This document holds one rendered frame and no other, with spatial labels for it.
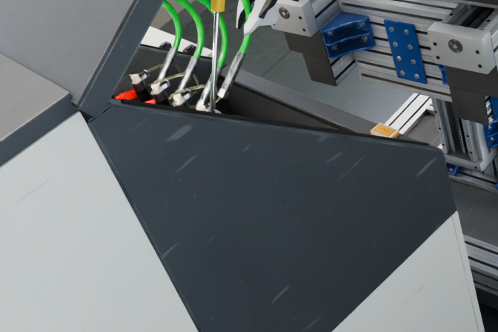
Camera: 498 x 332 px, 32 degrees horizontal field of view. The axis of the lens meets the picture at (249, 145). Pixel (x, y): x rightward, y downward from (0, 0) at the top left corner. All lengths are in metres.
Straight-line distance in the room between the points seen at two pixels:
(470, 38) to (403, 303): 0.56
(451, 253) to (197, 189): 0.70
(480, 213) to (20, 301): 1.67
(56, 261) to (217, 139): 0.28
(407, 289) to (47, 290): 0.79
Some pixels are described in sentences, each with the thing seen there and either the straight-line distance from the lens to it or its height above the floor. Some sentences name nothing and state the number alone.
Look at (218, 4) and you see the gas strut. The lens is 1.22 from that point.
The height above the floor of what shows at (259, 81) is 0.95.
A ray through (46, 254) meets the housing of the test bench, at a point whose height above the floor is 1.33.
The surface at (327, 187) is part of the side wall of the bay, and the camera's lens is 1.44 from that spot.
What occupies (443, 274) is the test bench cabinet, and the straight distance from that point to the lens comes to 1.81.
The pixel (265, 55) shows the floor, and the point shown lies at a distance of 3.92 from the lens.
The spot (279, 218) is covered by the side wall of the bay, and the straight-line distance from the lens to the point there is 1.39.
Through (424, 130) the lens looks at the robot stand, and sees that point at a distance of 2.90.
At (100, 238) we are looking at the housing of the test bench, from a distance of 1.19.
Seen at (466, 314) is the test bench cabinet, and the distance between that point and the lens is 1.95.
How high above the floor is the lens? 2.01
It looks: 36 degrees down
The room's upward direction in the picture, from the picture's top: 22 degrees counter-clockwise
